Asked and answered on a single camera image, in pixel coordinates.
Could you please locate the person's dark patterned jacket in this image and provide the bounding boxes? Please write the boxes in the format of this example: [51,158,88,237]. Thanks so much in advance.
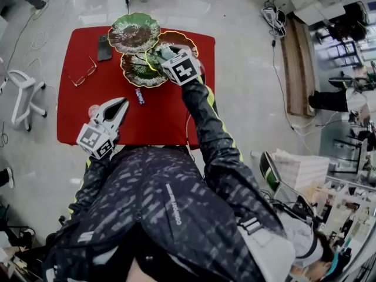
[42,145,297,282]

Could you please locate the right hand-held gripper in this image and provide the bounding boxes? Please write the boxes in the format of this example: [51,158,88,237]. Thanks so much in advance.
[156,46,204,86]

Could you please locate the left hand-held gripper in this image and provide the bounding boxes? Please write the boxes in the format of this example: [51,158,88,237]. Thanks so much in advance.
[76,97,130,160]

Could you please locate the white office chair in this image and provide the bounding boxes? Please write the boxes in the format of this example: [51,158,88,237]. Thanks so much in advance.
[0,57,48,132]

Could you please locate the white patterned carton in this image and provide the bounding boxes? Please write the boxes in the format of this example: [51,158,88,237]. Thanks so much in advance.
[271,148,331,193]

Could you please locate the brown wooden floor board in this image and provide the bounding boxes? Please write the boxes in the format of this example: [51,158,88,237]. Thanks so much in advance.
[280,18,320,117]

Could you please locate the small teal bottle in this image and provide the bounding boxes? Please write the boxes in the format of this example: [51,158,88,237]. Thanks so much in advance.
[157,46,177,61]

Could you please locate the thin-framed eyeglasses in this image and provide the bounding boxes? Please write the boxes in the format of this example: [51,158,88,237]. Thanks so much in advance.
[68,56,98,88]

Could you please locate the person's right forearm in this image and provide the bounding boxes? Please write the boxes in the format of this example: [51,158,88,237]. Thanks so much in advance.
[179,76,244,170]

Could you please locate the brown-rimmed leaf plate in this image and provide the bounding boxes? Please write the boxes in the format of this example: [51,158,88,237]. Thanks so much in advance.
[107,12,199,89]

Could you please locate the grey backpack strap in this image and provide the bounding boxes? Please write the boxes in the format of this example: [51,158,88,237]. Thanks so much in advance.
[237,216,297,282]

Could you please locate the black smartphone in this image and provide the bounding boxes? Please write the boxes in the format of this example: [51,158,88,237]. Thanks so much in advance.
[97,34,113,62]

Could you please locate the person's left forearm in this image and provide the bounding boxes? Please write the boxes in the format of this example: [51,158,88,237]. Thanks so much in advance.
[69,151,118,214]

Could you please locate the red tablecloth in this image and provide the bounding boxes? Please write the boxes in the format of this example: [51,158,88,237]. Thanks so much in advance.
[56,26,216,147]

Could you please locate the white power strip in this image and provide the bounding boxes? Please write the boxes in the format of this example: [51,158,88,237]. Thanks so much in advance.
[263,6,287,38]

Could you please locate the white shelf rack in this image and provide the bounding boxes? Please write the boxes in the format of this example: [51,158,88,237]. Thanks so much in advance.
[317,174,376,246]

